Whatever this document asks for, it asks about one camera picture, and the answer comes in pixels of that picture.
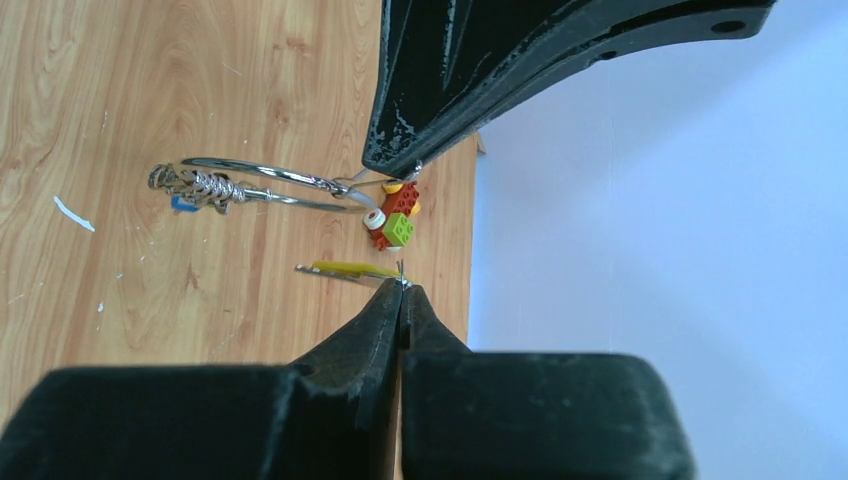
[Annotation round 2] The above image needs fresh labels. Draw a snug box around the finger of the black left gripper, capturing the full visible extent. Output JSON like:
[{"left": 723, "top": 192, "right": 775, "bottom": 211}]
[{"left": 362, "top": 0, "right": 773, "bottom": 179}]

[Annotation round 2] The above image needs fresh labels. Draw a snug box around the large keyring with keys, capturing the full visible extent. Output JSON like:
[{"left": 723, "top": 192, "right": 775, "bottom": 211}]
[{"left": 147, "top": 157, "right": 377, "bottom": 215}]

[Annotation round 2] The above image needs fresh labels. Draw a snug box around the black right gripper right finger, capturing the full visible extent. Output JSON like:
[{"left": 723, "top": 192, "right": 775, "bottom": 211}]
[{"left": 400, "top": 287, "right": 696, "bottom": 479}]

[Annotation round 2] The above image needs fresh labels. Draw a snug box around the red lego toy car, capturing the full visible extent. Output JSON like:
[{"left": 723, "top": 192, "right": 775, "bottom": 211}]
[{"left": 362, "top": 181, "right": 421, "bottom": 251}]

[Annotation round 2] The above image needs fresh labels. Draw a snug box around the silver key with yellow tag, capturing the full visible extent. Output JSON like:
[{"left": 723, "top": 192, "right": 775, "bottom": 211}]
[{"left": 294, "top": 260, "right": 413, "bottom": 288}]

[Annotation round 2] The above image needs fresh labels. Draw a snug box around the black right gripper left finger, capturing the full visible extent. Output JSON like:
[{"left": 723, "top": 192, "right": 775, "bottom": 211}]
[{"left": 1, "top": 280, "right": 403, "bottom": 479}]

